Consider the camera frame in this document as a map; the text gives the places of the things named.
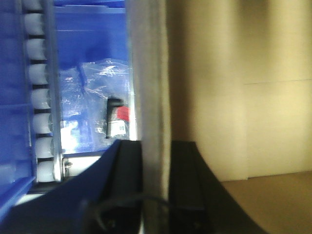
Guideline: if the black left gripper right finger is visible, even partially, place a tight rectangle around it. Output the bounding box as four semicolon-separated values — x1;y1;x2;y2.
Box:
169;141;265;234

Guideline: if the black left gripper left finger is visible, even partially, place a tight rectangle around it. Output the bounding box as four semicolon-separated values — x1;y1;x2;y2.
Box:
0;140;142;234

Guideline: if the brown cardboard box black print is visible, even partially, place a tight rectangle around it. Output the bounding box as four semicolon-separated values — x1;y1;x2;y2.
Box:
126;0;312;234

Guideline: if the black red packaged part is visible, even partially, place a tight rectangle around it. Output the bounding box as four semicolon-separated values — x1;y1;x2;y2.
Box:
105;97;130;139

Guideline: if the clear plastic bag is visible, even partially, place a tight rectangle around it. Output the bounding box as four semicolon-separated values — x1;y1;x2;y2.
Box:
59;59;131;154

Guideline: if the white roller track rail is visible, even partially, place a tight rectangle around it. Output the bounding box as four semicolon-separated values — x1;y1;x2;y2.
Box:
17;0;63;183

